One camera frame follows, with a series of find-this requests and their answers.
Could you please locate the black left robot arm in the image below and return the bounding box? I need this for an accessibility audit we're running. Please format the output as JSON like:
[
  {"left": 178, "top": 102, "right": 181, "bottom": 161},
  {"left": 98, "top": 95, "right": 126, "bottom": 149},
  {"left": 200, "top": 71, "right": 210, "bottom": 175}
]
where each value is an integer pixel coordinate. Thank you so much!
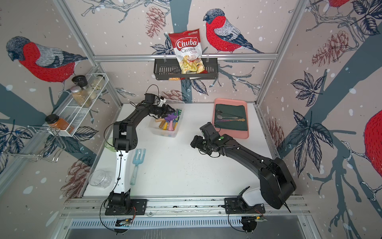
[{"left": 107, "top": 93, "right": 176, "bottom": 211}]

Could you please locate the pink tray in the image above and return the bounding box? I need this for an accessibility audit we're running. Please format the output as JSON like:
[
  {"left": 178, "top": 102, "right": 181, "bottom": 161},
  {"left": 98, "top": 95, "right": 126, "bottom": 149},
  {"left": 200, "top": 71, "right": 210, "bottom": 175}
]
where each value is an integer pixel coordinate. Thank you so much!
[{"left": 212, "top": 98, "right": 249, "bottom": 139}]

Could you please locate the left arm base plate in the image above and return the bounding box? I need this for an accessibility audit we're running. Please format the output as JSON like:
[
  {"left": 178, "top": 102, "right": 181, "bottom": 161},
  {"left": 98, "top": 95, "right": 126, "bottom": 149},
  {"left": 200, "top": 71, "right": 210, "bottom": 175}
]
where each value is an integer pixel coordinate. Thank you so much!
[{"left": 105, "top": 199, "right": 148, "bottom": 216}]

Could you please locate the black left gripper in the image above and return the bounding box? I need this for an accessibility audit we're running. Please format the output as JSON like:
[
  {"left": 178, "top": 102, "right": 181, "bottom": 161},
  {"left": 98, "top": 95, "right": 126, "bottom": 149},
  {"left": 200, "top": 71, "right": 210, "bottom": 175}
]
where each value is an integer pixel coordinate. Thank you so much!
[{"left": 151, "top": 104, "right": 176, "bottom": 118}]

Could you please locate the silver lid spice jar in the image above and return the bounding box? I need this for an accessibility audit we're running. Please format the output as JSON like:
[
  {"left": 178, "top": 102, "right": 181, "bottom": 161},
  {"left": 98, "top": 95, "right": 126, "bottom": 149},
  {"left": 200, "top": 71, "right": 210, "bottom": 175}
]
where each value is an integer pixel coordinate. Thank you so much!
[{"left": 70, "top": 86, "right": 92, "bottom": 108}]

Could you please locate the lime rake wooden handle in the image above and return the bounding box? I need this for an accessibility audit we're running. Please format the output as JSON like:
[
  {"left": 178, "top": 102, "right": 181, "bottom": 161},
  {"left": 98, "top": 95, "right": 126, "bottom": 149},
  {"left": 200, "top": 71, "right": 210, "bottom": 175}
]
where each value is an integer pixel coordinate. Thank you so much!
[{"left": 155, "top": 118, "right": 166, "bottom": 129}]

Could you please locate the aluminium frame post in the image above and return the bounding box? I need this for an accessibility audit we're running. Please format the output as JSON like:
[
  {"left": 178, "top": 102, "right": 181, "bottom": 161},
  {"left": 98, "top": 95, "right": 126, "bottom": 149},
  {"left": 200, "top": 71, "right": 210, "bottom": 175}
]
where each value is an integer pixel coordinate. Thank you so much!
[{"left": 53, "top": 0, "right": 123, "bottom": 108}]

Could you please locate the green rake wooden handle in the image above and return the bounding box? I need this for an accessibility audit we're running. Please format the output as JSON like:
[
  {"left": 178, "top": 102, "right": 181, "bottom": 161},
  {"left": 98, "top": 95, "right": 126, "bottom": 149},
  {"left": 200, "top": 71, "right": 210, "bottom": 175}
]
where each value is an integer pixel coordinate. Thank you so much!
[{"left": 173, "top": 109, "right": 182, "bottom": 130}]

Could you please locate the iridescent spoon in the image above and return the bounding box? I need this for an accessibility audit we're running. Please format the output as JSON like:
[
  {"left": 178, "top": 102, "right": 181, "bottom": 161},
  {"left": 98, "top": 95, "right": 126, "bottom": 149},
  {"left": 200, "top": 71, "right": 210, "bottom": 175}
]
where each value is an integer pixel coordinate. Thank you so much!
[{"left": 216, "top": 115, "right": 246, "bottom": 122}]

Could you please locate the purple rake pink handle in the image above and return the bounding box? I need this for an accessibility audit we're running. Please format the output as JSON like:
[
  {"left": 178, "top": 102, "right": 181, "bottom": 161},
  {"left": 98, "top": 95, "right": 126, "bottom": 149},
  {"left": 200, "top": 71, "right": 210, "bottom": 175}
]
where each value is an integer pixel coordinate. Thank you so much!
[{"left": 165, "top": 113, "right": 178, "bottom": 131}]

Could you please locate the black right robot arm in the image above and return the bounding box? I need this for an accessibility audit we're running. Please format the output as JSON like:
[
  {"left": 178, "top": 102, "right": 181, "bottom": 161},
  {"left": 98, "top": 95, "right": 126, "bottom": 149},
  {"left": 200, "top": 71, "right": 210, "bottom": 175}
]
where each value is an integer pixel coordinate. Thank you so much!
[{"left": 191, "top": 122, "right": 296, "bottom": 209}]

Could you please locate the green transparent cup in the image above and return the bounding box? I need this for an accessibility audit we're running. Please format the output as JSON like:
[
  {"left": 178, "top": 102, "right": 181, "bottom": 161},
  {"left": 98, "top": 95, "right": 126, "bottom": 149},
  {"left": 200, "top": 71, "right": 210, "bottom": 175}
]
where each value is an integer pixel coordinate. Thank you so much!
[{"left": 104, "top": 137, "right": 116, "bottom": 152}]

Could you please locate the white wire shelf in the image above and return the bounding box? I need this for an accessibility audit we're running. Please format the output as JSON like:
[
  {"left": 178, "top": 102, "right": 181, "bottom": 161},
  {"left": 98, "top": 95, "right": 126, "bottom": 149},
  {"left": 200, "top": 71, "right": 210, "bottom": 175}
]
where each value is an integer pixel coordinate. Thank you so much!
[{"left": 45, "top": 73, "right": 109, "bottom": 137}]

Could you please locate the clear plastic storage box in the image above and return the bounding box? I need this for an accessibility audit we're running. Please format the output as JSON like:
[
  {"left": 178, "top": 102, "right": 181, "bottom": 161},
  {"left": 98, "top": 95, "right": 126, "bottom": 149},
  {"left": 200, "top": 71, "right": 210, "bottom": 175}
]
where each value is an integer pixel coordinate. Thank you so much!
[{"left": 148, "top": 101, "right": 185, "bottom": 137}]

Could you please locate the red chips bag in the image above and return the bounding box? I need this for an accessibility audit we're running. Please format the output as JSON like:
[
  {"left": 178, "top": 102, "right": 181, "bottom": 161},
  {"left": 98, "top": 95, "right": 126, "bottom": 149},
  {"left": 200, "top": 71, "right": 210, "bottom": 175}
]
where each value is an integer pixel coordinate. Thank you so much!
[{"left": 169, "top": 29, "right": 207, "bottom": 74}]

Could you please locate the orange spice jar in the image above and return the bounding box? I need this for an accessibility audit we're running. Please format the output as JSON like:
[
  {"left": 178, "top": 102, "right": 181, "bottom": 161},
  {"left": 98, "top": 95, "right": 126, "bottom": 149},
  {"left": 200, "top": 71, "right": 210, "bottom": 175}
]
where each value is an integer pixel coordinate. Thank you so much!
[{"left": 45, "top": 114, "right": 74, "bottom": 133}]

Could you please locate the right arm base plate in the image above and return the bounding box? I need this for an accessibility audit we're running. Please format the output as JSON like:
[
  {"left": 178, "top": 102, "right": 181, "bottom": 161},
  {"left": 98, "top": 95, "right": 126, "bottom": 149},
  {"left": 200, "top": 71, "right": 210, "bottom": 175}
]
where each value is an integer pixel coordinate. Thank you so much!
[{"left": 221, "top": 198, "right": 266, "bottom": 215}]

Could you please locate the metal spoon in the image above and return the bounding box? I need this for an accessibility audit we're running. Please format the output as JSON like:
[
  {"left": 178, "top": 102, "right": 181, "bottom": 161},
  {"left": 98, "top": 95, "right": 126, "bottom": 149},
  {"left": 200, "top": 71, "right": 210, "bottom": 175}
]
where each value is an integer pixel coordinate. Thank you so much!
[{"left": 215, "top": 110, "right": 241, "bottom": 118}]

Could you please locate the light blue rake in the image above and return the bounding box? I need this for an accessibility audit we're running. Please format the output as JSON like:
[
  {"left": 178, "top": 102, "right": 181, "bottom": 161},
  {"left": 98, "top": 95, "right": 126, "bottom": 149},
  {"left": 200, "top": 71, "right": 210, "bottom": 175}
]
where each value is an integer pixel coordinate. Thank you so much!
[{"left": 130, "top": 148, "right": 146, "bottom": 185}]

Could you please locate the pale spice jar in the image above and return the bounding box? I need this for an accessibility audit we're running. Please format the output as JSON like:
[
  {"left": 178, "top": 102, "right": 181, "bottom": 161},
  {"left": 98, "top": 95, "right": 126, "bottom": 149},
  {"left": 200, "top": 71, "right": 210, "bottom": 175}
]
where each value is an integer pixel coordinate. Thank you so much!
[{"left": 91, "top": 75, "right": 104, "bottom": 91}]

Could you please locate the black lid spice jar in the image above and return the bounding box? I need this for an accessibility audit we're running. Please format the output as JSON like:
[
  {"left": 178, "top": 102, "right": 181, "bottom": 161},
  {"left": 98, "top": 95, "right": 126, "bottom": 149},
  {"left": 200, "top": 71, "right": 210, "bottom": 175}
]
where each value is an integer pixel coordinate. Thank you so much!
[{"left": 72, "top": 75, "right": 90, "bottom": 90}]

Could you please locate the black wire basket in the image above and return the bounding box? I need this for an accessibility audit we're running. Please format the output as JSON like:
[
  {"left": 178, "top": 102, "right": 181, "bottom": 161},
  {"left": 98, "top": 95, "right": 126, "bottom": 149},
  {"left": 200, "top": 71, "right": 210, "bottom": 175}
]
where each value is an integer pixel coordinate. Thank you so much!
[{"left": 154, "top": 58, "right": 218, "bottom": 80}]

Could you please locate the dark green cloth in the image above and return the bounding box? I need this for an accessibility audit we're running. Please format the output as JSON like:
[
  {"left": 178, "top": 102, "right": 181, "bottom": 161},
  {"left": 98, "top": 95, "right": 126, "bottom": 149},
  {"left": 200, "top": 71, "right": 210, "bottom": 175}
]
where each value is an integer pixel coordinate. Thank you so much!
[{"left": 213, "top": 104, "right": 248, "bottom": 131}]

